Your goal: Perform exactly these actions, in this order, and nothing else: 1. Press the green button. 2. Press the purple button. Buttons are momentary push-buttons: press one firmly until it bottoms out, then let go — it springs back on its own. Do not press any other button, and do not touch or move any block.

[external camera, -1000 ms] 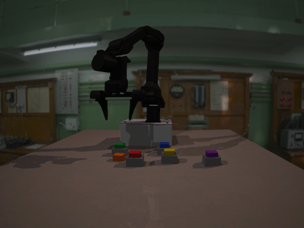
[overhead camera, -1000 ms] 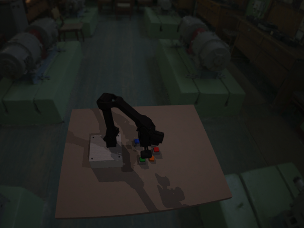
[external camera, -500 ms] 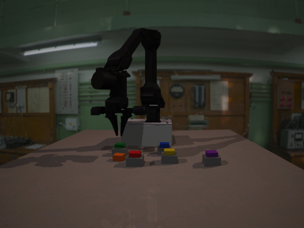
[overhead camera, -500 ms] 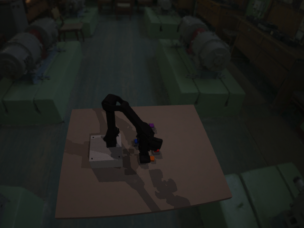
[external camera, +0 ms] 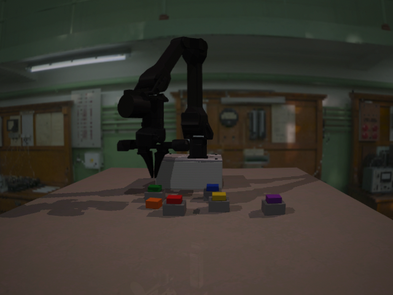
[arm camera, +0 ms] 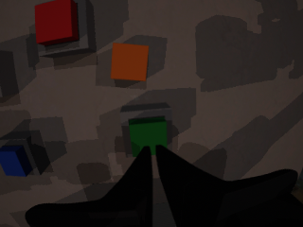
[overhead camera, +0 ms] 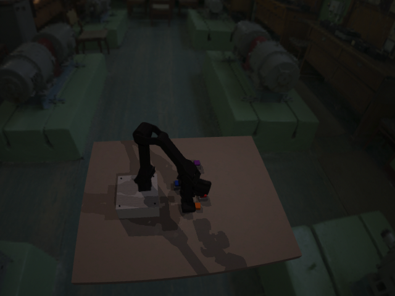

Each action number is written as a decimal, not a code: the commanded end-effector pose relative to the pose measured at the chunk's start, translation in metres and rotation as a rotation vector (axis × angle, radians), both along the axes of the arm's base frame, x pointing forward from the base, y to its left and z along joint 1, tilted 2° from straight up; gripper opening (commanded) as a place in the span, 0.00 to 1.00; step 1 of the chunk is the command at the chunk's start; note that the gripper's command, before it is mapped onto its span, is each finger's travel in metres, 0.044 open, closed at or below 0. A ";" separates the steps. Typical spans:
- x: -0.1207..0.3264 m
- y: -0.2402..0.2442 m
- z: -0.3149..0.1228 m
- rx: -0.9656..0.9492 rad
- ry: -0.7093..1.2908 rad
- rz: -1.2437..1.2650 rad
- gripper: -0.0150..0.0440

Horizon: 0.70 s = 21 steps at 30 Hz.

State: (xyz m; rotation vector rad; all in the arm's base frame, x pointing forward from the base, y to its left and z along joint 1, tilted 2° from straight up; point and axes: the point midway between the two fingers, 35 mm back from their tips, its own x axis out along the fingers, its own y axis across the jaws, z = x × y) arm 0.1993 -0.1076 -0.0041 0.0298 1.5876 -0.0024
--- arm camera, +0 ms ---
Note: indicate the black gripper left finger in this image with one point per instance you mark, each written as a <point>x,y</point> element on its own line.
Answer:
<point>127,204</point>

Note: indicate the green button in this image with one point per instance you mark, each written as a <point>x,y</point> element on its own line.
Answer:
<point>144,125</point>

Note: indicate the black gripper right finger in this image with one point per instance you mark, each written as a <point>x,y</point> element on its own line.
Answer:
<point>199,199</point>

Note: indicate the orange block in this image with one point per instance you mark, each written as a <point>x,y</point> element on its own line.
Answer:
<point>129,61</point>

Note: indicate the blue button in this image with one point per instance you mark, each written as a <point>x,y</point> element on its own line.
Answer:
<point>23,153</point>

